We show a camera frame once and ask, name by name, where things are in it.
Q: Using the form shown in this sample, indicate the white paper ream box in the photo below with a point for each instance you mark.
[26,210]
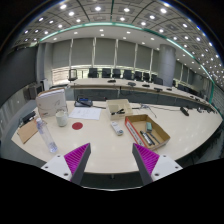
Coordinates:
[50,102]

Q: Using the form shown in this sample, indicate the group of ceiling lights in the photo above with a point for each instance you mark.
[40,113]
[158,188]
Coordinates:
[97,8]

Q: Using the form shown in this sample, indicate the white printed paper sheet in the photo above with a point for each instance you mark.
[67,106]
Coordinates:
[85,113]

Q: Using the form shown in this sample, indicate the open brown cardboard box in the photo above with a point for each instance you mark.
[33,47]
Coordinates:
[159,131]

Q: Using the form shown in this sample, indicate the black desk microphone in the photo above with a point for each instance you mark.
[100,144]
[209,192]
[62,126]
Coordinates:
[184,111]

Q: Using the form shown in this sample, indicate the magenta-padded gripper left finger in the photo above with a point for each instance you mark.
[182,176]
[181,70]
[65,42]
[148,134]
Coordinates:
[78,158]

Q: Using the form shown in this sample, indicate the open white cardboard box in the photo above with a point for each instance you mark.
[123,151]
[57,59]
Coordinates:
[116,105]

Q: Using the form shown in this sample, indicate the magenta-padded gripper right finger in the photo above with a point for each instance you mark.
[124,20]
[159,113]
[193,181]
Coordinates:
[146,158]

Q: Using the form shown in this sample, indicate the small teal tool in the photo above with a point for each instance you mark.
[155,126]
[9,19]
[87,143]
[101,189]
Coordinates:
[149,126]

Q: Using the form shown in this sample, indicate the black power adapter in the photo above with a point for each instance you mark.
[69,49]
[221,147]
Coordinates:
[28,117]

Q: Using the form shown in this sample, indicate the black desk device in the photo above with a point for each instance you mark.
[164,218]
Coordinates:
[83,102]

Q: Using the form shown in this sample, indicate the black marker pen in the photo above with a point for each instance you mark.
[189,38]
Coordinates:
[118,112]

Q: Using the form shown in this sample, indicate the clear plastic water bottle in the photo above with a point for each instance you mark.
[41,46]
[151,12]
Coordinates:
[46,136]

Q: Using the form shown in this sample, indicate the white ceramic mug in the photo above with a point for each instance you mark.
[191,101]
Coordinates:
[61,119]

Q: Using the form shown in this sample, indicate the brown paper envelope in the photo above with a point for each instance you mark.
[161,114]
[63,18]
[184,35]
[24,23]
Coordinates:
[27,130]

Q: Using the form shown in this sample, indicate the grey box monitor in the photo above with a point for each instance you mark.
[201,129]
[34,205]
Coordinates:
[35,90]

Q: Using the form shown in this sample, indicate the long curved conference desk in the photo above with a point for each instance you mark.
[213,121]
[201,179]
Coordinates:
[100,91]

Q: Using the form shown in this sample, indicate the row of black office chairs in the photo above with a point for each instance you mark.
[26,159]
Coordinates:
[106,72]

